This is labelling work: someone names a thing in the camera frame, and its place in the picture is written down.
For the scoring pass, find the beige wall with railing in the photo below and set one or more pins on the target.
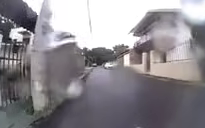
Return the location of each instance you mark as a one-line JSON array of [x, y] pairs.
[[176, 66]]

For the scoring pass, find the large dark tree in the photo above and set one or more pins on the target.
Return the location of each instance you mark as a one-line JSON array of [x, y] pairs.
[[10, 15]]

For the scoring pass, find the white car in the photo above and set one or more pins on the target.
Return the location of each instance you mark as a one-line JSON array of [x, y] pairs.
[[108, 65]]

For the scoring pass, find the distant green trees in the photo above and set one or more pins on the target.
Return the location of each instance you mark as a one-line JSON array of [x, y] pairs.
[[101, 55]]

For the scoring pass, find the two-storey beige house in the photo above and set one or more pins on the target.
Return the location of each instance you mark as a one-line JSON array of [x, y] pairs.
[[156, 36]]

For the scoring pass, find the dark grey asphalt road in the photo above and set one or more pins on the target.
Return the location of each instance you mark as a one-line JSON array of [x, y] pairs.
[[123, 100]]

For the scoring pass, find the grey concrete wall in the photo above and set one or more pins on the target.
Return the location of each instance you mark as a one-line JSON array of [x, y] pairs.
[[56, 70]]

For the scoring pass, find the utility pole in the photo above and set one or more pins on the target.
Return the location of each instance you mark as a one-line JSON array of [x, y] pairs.
[[89, 16]]

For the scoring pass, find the dark metal gate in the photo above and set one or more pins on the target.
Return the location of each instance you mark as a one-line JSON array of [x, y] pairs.
[[13, 73]]

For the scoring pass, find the white building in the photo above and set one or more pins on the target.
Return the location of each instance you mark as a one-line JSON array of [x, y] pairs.
[[20, 35]]

